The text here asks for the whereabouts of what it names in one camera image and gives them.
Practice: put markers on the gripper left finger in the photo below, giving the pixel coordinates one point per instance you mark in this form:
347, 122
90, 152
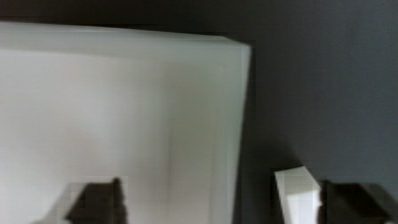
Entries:
98, 207

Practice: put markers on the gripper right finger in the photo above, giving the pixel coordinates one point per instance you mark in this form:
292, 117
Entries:
356, 204

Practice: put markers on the white drawer cabinet box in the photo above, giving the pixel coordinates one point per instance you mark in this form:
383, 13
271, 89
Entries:
122, 110

